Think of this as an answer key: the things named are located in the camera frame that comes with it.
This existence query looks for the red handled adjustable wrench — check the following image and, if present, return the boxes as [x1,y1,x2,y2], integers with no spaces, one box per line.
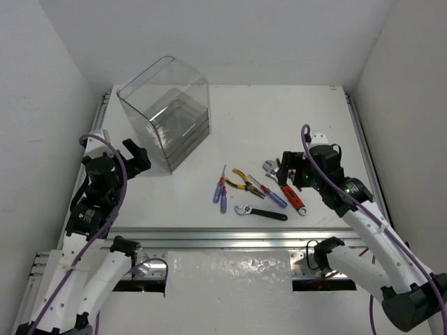
[263,160,307,216]

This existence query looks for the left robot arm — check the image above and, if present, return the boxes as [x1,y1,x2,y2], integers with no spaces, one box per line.
[16,134,151,334]

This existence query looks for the black handled adjustable wrench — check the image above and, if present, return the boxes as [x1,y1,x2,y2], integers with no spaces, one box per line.
[234,205,288,221]

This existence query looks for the yellow long nose pliers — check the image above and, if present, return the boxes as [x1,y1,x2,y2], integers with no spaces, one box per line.
[225,168,265,199]

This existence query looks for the purple cable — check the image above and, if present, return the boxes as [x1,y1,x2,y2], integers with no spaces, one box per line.
[26,134,129,335]
[300,124,447,335]

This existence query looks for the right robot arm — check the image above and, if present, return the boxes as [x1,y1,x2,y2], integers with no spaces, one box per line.
[277,144,446,332]

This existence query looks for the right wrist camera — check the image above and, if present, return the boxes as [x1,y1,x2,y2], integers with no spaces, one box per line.
[308,131,329,147]

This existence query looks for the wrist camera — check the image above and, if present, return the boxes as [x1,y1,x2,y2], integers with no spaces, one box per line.
[85,128,113,158]
[308,131,329,147]

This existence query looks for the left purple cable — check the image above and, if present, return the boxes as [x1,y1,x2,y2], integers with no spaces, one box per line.
[26,134,129,335]

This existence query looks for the blue screwdriver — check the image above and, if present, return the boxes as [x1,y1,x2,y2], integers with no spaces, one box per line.
[213,165,226,204]
[220,186,227,214]
[248,174,288,209]

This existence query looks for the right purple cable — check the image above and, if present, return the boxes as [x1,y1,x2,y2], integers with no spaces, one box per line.
[300,124,447,335]

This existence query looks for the clear plastic drawer organizer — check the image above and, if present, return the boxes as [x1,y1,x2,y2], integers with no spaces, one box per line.
[117,56,211,174]

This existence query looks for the aluminium front rail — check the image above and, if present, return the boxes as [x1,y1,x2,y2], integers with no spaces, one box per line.
[84,228,372,283]

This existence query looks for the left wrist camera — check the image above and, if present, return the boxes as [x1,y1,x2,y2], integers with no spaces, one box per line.
[85,128,113,158]

